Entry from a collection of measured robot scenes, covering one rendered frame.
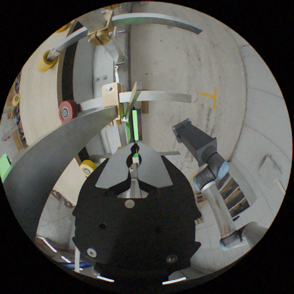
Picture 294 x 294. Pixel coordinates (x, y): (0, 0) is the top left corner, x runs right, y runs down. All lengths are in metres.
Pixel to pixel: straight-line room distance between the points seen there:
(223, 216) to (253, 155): 2.17
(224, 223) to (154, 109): 1.31
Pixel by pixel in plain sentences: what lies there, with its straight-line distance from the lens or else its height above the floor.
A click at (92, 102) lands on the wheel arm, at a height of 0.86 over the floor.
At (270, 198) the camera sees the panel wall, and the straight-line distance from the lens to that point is 2.85.
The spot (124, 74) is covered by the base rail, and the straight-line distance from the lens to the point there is 0.45.
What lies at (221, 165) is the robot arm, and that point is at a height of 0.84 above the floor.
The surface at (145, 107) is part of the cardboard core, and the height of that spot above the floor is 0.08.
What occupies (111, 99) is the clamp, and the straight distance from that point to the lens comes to 0.26.
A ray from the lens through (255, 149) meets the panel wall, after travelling 2.67.
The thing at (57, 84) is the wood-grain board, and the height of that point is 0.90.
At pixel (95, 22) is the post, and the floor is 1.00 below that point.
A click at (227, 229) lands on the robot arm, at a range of 0.70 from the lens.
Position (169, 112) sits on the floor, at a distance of 1.19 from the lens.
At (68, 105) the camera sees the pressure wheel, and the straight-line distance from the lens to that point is 0.31.
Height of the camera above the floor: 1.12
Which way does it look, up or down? 58 degrees down
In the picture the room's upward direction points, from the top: 175 degrees clockwise
